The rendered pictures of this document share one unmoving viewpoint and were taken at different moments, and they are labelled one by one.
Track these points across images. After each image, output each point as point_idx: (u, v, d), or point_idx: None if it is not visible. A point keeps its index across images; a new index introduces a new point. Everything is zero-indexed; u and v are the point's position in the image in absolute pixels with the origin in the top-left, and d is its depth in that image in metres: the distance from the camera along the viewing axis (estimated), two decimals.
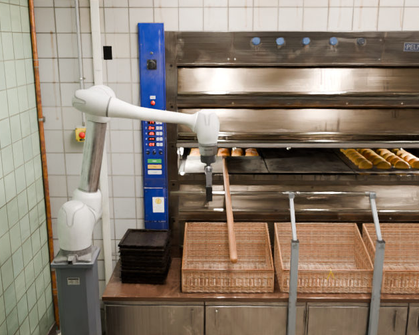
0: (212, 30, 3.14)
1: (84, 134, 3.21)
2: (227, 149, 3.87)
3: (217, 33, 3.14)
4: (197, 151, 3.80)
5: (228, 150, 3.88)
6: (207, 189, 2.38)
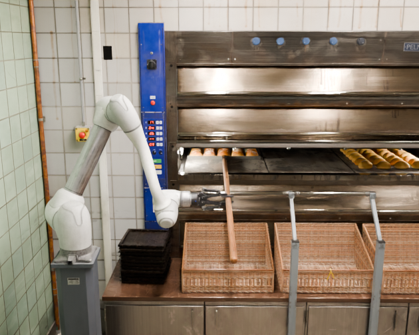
0: (212, 30, 3.14)
1: (84, 134, 3.21)
2: (227, 149, 3.87)
3: (217, 33, 3.14)
4: (197, 151, 3.80)
5: (228, 150, 3.88)
6: (221, 204, 2.82)
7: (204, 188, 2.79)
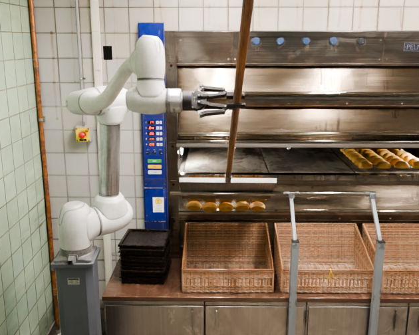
0: (212, 30, 3.14)
1: (84, 134, 3.21)
2: None
3: (217, 33, 3.14)
4: None
5: None
6: (227, 110, 1.91)
7: (202, 84, 1.92)
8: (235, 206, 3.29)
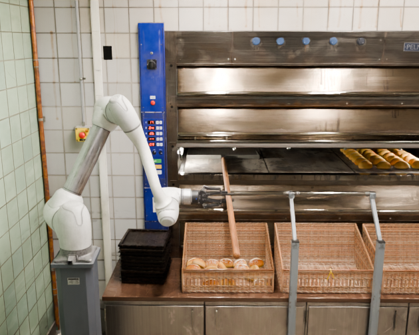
0: (212, 30, 3.14)
1: (84, 134, 3.21)
2: (229, 260, 3.33)
3: (217, 33, 3.14)
4: (202, 260, 3.32)
5: (231, 261, 3.33)
6: (222, 202, 2.85)
7: (205, 186, 2.81)
8: None
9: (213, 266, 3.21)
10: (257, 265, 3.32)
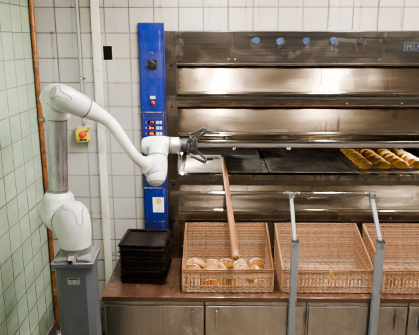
0: (212, 30, 3.14)
1: (84, 134, 3.21)
2: (229, 260, 3.33)
3: (217, 33, 3.14)
4: (202, 260, 3.32)
5: (231, 261, 3.33)
6: (207, 159, 2.78)
7: (190, 133, 2.73)
8: None
9: (213, 266, 3.21)
10: (257, 265, 3.32)
